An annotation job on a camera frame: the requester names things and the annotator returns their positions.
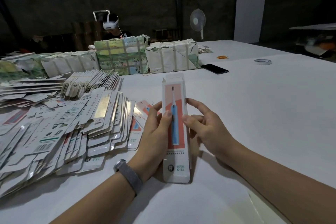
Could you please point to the person's left hand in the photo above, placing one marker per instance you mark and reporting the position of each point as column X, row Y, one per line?
column 152, row 145

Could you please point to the person's right hand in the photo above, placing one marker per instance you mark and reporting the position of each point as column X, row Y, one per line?
column 212, row 132

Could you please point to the toothbrush carton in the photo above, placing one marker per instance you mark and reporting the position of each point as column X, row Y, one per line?
column 177, row 171

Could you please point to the fanned stack of white cartons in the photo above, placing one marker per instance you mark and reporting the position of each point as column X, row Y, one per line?
column 90, row 83

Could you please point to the pile of cartons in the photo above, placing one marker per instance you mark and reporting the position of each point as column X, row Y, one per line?
column 55, row 132

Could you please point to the person's left forearm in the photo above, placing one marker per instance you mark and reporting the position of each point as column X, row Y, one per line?
column 94, row 203

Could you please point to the person's right forearm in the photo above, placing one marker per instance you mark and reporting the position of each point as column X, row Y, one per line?
column 283, row 187

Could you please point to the grey band wristwatch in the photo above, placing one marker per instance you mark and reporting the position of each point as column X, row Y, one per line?
column 129, row 175

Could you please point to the black smartphone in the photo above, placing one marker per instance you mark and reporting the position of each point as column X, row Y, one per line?
column 215, row 69

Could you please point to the small orange tape roll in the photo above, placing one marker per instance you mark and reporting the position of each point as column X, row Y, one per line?
column 222, row 57

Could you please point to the white tape roll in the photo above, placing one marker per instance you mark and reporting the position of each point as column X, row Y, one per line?
column 255, row 62

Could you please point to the small white paper stack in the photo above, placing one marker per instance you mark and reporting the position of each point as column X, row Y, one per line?
column 205, row 49

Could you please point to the green printed wrapped bundle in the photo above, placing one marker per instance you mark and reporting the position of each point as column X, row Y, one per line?
column 122, row 56

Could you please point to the dark wooden chair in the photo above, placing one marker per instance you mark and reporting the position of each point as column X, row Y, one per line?
column 167, row 34

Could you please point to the white standing fan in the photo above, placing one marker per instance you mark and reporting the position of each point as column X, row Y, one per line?
column 198, row 19

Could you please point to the white board panel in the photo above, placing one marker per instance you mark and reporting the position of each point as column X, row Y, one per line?
column 250, row 10

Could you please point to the row of white wrapped bundles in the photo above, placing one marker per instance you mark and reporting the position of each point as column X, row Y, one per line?
column 50, row 66

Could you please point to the cluttered side table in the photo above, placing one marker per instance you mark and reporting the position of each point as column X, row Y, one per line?
column 315, row 41

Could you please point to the white head-mounted camera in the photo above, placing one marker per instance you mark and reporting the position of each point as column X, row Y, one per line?
column 111, row 21

